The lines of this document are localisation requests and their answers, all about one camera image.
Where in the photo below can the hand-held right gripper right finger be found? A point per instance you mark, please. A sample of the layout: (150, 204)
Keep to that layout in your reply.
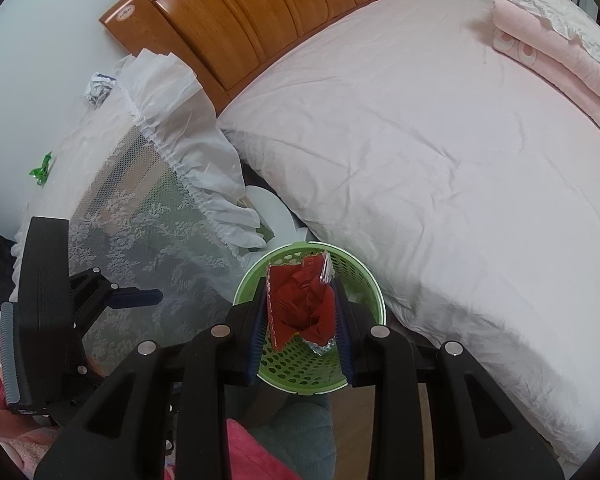
(344, 332)

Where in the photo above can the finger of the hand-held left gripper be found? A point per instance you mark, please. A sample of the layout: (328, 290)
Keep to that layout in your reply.
(130, 298)
(80, 382)

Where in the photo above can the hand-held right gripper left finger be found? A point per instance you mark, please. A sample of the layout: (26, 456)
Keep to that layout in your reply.
(257, 332)

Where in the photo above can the green plastic basket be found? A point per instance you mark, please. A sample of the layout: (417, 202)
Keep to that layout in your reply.
(362, 285)

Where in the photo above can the red and silver foil wrapper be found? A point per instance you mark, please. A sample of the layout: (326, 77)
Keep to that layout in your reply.
(300, 295)

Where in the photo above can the person's pink fleece robe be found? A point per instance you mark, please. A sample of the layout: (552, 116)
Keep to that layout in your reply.
(260, 452)

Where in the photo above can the white round stool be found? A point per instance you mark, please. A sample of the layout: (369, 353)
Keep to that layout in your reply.
(275, 210)

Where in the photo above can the green candy wrapper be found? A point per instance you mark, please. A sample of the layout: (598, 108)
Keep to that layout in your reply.
(41, 167)

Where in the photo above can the bed with white duvet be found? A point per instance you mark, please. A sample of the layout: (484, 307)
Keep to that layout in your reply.
(430, 185)

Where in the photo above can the wooden bed headboard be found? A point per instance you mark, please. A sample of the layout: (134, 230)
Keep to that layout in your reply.
(255, 20)

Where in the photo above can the folded pink blanket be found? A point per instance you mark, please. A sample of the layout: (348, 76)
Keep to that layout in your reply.
(555, 70)

